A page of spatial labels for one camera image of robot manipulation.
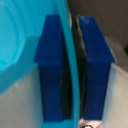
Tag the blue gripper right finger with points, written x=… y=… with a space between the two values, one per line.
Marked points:
x=96 y=66

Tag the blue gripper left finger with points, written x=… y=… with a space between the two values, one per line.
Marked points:
x=51 y=66

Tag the blue plastic bowl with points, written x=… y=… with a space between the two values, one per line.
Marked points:
x=16 y=26

